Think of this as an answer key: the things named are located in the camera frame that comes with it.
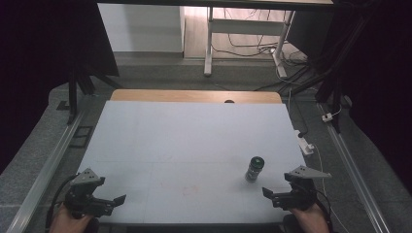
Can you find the white plug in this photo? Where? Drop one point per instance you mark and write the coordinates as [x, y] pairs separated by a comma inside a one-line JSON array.
[[327, 117]]

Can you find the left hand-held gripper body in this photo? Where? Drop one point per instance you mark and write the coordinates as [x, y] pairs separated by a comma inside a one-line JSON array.
[[85, 194]]

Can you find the wooden table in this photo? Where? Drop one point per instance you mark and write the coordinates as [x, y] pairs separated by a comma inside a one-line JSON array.
[[181, 96]]

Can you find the aluminium rail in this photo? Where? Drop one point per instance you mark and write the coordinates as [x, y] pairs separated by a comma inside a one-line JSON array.
[[353, 171], [45, 174]]

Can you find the white metal desk frame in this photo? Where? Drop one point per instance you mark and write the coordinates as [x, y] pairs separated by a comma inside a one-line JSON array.
[[246, 26]]

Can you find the black curtain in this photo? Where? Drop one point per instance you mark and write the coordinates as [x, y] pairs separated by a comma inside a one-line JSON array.
[[372, 64], [45, 48]]

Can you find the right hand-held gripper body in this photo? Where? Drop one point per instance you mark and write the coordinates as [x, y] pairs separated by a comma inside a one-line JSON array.
[[299, 192]]

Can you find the person's right hand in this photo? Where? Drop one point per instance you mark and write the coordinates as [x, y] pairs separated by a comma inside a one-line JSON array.
[[310, 220]]

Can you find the black metal stand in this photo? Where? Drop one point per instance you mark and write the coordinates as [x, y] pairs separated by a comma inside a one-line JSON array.
[[73, 93]]

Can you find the white power strip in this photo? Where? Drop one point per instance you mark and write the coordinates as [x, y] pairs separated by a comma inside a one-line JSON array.
[[304, 144]]

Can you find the person's left hand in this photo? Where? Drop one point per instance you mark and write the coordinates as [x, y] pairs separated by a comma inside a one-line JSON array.
[[69, 223]]

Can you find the white table mat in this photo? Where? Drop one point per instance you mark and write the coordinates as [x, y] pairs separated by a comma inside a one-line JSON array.
[[194, 155]]

